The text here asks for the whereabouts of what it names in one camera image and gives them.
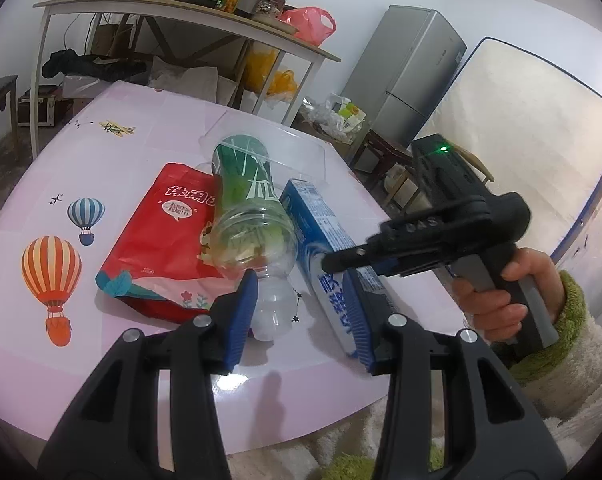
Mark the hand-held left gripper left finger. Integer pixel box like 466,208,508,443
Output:
37,269,260,480

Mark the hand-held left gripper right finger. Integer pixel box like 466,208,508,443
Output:
342,267,568,480

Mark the blue toothpaste box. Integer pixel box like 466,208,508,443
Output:
279,178,402,359

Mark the green label plastic bottle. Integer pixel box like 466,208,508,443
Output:
198,133,302,342

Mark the person's right forearm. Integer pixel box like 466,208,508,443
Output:
508,270,602,436

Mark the person's right hand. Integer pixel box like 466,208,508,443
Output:
452,249,566,344

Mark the red snack bag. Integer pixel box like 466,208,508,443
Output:
95,162,232,325

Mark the dark wooden stool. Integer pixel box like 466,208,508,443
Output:
348,129,416,206

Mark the clear plastic tray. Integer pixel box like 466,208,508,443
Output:
199,112,332,186

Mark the beige mattress blue edge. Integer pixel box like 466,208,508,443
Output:
411,36,602,281

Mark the clear plastic bag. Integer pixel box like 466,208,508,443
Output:
301,95,352,141

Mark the green and white carton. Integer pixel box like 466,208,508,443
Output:
337,100,368,128

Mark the grey refrigerator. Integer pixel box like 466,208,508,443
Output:
341,5,468,148

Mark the pink printed table cover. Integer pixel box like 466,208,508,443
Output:
0,80,462,456

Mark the yellow plastic bag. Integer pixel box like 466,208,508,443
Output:
243,47,300,105

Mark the red plastic bag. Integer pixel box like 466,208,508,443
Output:
278,6,338,46

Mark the round wooden plate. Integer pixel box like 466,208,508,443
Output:
251,12,299,36

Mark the white plastic bag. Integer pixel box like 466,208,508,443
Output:
63,72,112,101

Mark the black metal-edged case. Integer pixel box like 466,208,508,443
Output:
17,85,64,128

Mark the long white-framed desk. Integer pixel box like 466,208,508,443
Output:
31,0,342,158

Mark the black clothing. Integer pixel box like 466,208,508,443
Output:
42,49,146,80

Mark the brown box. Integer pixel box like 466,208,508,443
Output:
88,22,132,58

